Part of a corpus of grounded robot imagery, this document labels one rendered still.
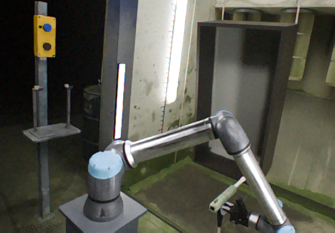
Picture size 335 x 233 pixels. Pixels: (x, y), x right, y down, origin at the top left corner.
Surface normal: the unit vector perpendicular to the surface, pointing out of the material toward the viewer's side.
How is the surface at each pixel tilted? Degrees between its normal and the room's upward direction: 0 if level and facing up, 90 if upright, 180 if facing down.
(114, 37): 90
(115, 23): 90
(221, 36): 102
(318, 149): 57
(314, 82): 90
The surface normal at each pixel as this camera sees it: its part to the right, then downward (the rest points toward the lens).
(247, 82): -0.61, 0.31
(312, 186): -0.45, -0.43
